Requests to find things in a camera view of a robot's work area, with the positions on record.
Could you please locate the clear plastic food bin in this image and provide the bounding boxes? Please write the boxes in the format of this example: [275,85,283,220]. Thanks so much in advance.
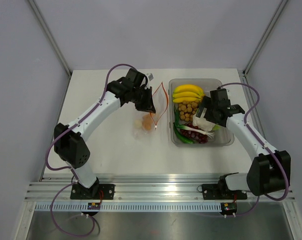
[169,78,235,147]

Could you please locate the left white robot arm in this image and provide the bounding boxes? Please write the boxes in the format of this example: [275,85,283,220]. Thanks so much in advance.
[53,68,156,200]

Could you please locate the brown longan cluster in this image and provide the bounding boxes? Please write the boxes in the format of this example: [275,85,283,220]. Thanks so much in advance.
[178,100,199,123]

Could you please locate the left frame post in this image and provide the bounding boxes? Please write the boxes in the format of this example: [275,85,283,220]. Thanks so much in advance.
[26,0,72,79]

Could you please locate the white slotted cable duct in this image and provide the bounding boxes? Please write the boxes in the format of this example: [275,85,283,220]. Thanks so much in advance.
[35,202,233,214]

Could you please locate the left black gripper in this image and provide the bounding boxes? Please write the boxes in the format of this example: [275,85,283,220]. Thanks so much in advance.
[131,86,156,114]

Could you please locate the clear zip top bag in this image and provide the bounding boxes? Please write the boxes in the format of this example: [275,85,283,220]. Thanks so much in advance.
[132,82,169,139]

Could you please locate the right small circuit board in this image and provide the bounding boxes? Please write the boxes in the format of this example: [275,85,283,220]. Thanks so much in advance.
[221,202,237,213]

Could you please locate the small circuit board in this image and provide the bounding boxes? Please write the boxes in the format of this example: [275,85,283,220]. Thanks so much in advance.
[87,202,101,210]
[221,202,237,213]

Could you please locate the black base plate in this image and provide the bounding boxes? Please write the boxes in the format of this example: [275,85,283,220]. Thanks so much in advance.
[197,174,248,202]
[70,178,115,200]

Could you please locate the aluminium rail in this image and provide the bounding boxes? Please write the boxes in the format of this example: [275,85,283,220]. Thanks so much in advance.
[24,173,296,202]

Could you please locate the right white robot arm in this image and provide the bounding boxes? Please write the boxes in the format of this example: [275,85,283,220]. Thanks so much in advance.
[197,87,291,201]

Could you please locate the left small circuit board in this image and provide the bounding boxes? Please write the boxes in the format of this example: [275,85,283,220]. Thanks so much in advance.
[87,202,101,210]

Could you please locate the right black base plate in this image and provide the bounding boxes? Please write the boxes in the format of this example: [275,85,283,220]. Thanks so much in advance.
[197,174,248,202]

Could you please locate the white cauliflower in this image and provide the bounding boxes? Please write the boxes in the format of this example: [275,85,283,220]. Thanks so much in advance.
[193,113,215,132]

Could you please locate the right frame post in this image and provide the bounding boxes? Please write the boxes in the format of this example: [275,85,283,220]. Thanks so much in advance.
[243,0,290,77]

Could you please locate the yellow banana bunch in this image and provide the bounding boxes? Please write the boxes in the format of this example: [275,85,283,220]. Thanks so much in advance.
[172,84,205,103]

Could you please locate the frame post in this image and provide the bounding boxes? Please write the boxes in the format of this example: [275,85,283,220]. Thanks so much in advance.
[26,0,72,79]
[243,0,290,77]

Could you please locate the orange yellow pepper cluster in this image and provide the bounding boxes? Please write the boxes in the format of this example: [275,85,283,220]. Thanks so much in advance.
[134,114,153,131]

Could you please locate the red grape bunch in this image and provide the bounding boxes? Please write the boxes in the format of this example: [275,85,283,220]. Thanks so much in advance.
[179,129,208,144]

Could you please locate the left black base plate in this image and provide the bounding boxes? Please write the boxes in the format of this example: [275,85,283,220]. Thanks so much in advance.
[70,178,115,200]

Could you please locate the green chili pepper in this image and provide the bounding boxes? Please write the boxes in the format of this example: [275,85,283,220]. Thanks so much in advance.
[173,122,194,144]

